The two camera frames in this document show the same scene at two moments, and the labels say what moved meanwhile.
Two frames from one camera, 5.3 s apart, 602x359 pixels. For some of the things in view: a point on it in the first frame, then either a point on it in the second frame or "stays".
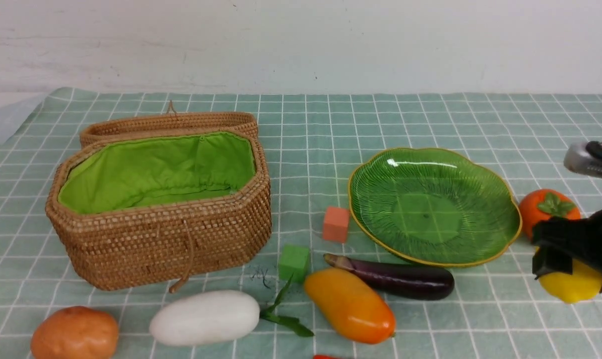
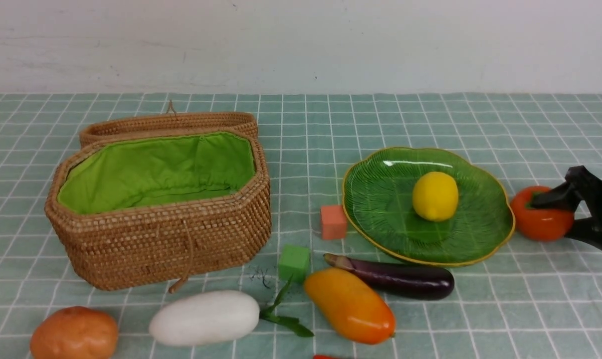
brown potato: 76,332 stays
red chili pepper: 322,356 stays
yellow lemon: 585,283 → 435,196
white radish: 205,317 stays
